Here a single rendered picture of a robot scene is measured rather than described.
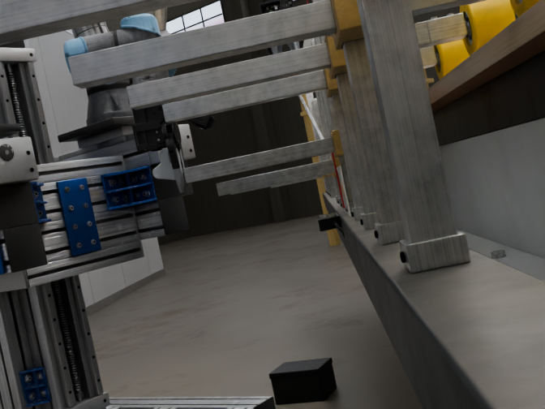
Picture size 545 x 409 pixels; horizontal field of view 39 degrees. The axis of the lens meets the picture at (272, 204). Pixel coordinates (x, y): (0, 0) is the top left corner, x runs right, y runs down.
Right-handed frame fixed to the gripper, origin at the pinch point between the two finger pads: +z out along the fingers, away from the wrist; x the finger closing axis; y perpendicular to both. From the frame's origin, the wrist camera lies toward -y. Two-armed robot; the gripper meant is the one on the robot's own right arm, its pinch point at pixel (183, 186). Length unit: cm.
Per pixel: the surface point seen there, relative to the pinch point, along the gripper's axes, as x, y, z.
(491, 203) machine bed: 27, -54, 14
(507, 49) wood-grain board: 72, -49, -5
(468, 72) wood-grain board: 51, -49, -6
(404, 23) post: 98, -35, -6
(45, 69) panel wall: -549, 196, -146
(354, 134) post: 48, -33, -1
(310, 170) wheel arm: -23.4, -25.8, 1.8
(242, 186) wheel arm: -23.4, -9.5, 2.3
